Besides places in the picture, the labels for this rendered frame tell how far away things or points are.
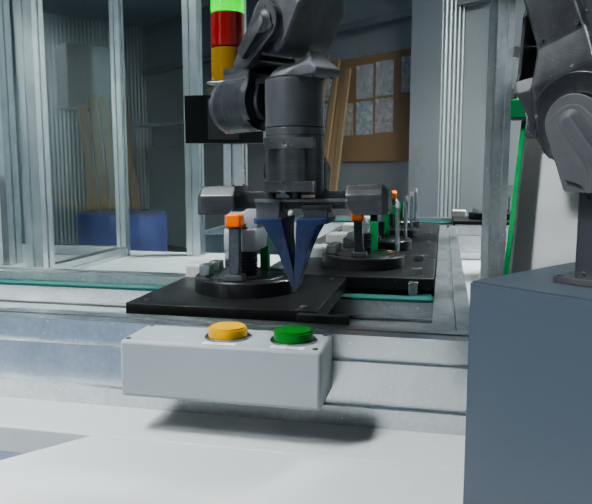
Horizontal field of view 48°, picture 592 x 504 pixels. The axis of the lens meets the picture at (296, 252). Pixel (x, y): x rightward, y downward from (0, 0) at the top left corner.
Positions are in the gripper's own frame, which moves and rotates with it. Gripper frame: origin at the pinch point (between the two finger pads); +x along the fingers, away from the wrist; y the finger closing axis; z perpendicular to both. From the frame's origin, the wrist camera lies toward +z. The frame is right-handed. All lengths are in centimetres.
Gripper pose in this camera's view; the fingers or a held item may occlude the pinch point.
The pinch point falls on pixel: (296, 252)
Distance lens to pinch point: 66.6
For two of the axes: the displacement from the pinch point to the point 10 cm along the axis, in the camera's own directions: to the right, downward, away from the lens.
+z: 2.2, -1.1, 9.7
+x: 0.1, 9.9, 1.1
